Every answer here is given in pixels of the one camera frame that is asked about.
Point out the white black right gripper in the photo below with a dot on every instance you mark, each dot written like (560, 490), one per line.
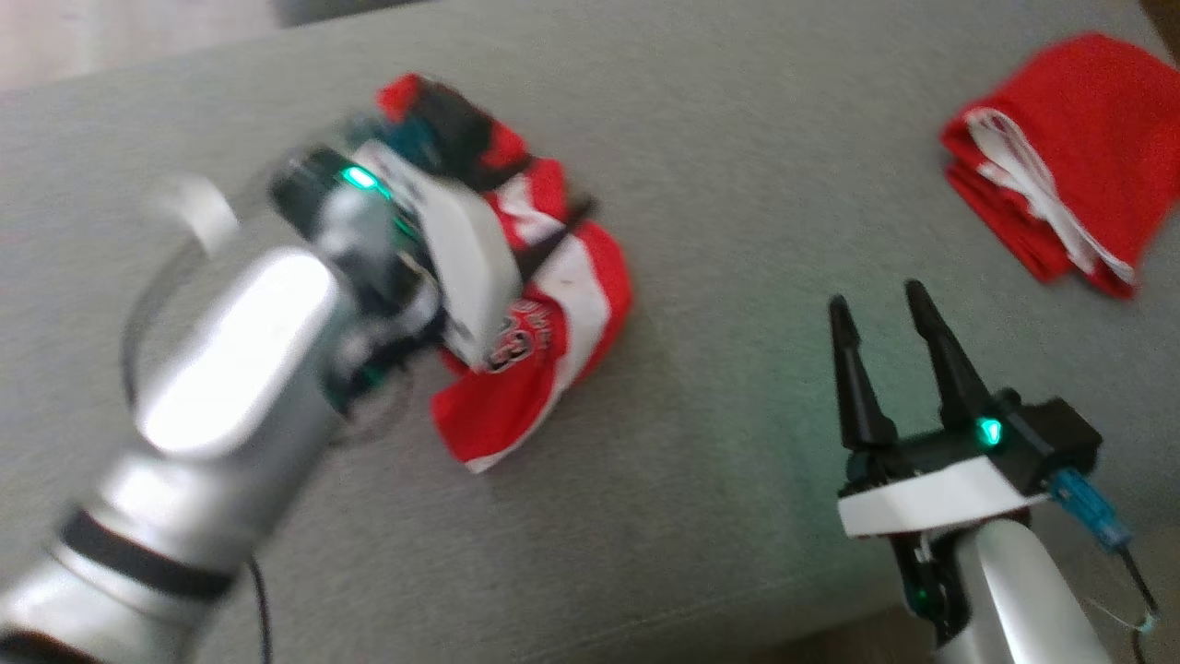
(931, 493)

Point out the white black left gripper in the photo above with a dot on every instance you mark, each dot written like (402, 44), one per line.
(470, 267)

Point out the red white shorts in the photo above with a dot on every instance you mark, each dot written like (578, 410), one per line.
(516, 415)

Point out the red Bulls 23 jersey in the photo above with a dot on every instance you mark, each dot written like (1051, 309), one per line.
(1088, 120)

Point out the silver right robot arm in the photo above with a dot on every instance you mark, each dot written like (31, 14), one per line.
(1014, 599)

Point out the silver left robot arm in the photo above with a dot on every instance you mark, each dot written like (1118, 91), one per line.
(230, 369)

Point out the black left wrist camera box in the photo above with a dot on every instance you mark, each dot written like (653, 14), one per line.
(452, 129)

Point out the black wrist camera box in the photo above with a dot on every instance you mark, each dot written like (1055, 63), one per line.
(452, 129)
(1051, 443)

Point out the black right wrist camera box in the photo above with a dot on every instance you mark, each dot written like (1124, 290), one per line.
(1051, 443)

